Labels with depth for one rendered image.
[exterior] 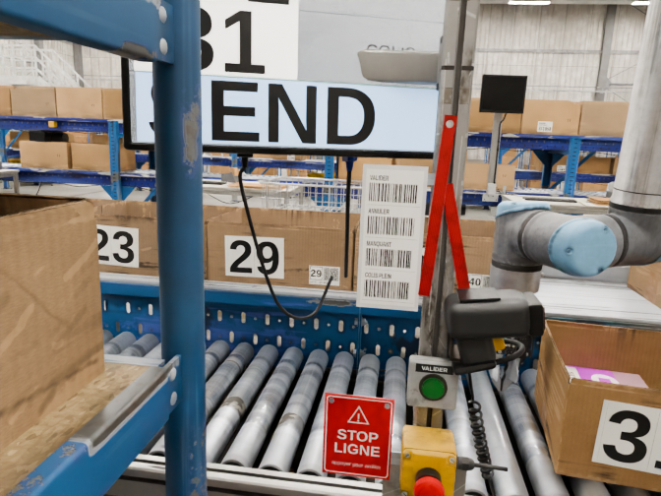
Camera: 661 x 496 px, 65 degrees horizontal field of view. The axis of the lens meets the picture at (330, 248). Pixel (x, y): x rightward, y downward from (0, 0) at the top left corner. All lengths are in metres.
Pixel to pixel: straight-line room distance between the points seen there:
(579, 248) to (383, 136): 0.34
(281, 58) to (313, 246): 0.67
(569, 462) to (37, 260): 0.87
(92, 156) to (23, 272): 6.36
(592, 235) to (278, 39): 0.55
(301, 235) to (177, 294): 1.03
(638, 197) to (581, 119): 5.13
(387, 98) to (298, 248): 0.65
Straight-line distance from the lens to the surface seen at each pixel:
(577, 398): 0.94
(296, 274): 1.37
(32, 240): 0.27
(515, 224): 0.96
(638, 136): 0.97
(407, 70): 0.80
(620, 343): 1.24
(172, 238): 0.32
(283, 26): 0.78
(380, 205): 0.70
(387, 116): 0.80
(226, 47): 0.77
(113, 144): 6.29
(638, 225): 0.98
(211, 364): 1.30
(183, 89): 0.31
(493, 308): 0.68
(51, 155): 6.87
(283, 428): 1.02
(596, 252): 0.90
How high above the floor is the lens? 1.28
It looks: 12 degrees down
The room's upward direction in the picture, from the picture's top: 2 degrees clockwise
